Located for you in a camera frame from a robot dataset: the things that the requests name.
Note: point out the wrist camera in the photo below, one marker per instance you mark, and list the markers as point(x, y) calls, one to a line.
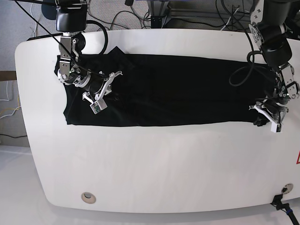
point(276, 127)
point(98, 106)

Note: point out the black clamp with cable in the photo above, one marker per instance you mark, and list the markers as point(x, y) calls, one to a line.
point(285, 207)

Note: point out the black T-shirt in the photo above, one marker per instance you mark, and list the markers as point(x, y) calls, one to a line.
point(165, 90)

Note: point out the red warning sticker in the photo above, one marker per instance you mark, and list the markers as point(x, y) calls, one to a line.
point(298, 158)

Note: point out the black frame base bracket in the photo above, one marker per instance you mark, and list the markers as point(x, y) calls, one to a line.
point(157, 22)

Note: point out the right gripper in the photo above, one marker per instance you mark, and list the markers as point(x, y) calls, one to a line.
point(95, 85)

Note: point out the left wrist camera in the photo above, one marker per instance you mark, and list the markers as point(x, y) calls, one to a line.
point(276, 127)

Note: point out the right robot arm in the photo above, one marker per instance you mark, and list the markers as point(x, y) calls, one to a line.
point(71, 20)

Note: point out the table hole grommet right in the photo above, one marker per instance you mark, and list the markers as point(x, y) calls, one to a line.
point(287, 188)

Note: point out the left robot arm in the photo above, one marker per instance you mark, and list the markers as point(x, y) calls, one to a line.
point(267, 25)

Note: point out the table hole grommet left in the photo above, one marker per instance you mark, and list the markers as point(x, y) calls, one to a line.
point(88, 198)

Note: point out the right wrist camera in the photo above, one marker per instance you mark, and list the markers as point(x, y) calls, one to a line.
point(98, 106)

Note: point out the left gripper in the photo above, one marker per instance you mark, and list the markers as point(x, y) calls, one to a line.
point(270, 109)

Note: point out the table hole grommet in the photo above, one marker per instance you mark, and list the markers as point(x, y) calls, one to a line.
point(88, 198)
point(287, 188)

